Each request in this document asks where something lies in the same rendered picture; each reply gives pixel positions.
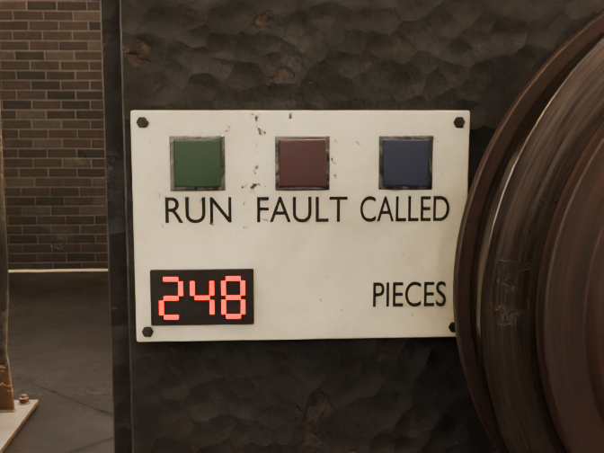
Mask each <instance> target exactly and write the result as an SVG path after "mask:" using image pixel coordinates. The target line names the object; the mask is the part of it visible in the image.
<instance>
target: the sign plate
mask: <svg viewBox="0 0 604 453"><path fill-rule="evenodd" d="M130 123H131V155H132V189H133V221H134V254H135V288H136V320H137V341H138V342H195V341H252V340H309V339H366V338H423V337H456V332H455V323H454V310H453V277H454V264H455V255H456V249H457V238H458V233H459V229H460V224H461V219H462V216H463V212H464V208H465V205H466V200H467V191H468V157H469V124H470V112H469V111H131V113H130ZM175 139H220V140H221V184H222V185H221V187H174V185H173V141H174V140H175ZM280 139H325V140H326V186H324V187H280V171H279V141H280ZM384 139H429V140H430V182H429V186H383V140H384ZM226 276H240V277H241V280H245V295H241V280H229V281H226V296H227V295H241V299H245V314H241V299H236V300H226V296H221V281H224V280H226ZM163 277H178V281H182V286H183V296H178V281H164V279H163ZM190 281H194V285H195V296H209V282H210V281H214V296H209V300H214V304H215V314H214V315H211V314H210V313H209V300H195V296H190ZM164 296H178V297H179V300H166V301H164V315H179V319H171V320H164V315H159V301H162V300H164ZM221 300H226V314H225V315H222V314H221ZM228 314H241V318H234V319H227V315H228Z"/></svg>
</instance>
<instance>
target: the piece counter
mask: <svg viewBox="0 0 604 453"><path fill-rule="evenodd" d="M163 279H164V281H178V277H163ZM229 280H241V277H240V276H226V280H224V281H221V296H226V281H229ZM241 295H245V280H241ZM241 295H227V296H226V300H236V299H241ZM178 296H183V286H182V281H178ZM178 296H164V300H162V301H159V315H164V301H166V300H179V297H178ZM190 296H195V285H194V281H190ZM209 296H214V281H210V282H209ZM209 296H195V300H209ZM226 300H221V314H222V315H225V314H226V313H227V309H226ZM209 313H210V314H211V315H214V314H215V304H214V300H209ZM241 314H245V299H241ZM241 314H228V315H226V319H234V318H241ZM171 319H179V315H164V320H171Z"/></svg>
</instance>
